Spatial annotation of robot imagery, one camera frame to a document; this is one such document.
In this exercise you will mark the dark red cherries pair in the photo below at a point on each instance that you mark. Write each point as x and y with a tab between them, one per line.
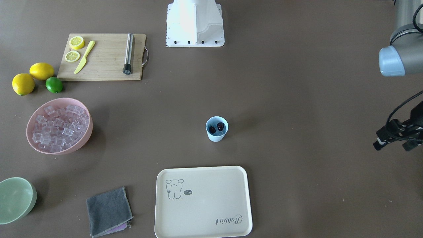
216	129

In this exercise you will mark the green ceramic bowl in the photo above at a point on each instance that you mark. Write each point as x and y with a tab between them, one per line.
17	198

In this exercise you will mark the green lime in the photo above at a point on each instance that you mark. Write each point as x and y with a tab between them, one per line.
54	85

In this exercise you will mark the steel muddler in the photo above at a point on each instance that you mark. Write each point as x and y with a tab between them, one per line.
127	68

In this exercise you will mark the cream rabbit tray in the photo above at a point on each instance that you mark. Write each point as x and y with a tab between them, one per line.
203	202

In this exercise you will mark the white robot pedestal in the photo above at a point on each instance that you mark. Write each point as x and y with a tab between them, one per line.
194	23

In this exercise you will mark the yellow lemon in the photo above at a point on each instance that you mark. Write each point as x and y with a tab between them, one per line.
23	84
42	71

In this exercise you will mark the light blue plastic cup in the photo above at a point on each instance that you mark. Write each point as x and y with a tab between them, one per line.
213	120

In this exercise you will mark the yellow plastic knife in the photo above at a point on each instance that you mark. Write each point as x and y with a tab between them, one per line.
83	60

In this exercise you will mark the lemon slice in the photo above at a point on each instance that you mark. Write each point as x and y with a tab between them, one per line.
72	56
76	42

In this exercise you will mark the pink bowl of ice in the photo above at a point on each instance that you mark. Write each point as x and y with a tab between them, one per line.
59	127

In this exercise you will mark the wooden cutting board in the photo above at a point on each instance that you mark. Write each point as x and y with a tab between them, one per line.
106	59

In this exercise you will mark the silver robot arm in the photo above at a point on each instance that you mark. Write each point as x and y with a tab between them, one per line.
404	55

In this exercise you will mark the grey folded cloth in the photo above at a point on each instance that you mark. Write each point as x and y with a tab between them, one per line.
109	212

